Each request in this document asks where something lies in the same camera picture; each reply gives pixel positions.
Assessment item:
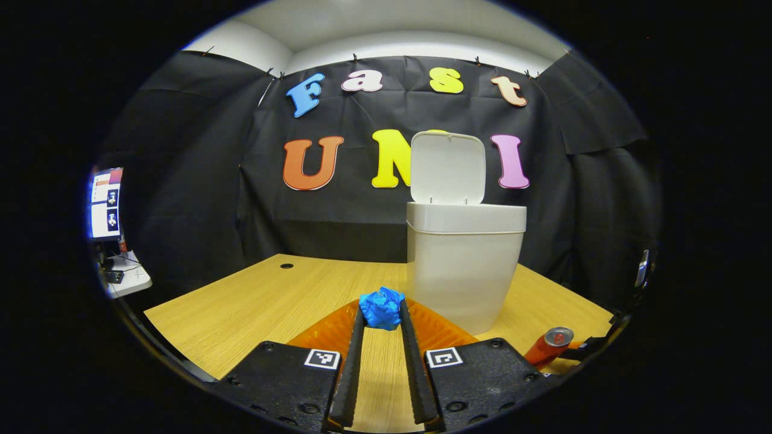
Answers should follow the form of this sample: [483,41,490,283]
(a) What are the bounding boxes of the computer monitor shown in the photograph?
[89,168,124,242]

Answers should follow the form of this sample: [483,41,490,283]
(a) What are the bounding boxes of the red pop can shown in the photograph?
[524,327,575,370]

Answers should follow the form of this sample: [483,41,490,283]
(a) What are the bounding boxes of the black backdrop cloth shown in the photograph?
[90,48,664,314]

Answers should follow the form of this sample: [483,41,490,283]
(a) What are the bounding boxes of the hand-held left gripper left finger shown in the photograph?
[211,300,367,433]

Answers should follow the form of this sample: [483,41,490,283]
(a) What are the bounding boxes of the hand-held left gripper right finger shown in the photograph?
[399,298,565,433]

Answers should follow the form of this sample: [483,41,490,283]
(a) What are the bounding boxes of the white desktop garbage bin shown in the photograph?
[406,131,527,335]

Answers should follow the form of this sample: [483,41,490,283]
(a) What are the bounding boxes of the white side table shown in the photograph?
[100,250,153,300]

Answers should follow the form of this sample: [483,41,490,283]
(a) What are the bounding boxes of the blue paper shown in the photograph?
[359,286,406,331]

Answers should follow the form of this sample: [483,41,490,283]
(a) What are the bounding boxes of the wooden desktop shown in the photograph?
[144,253,615,433]

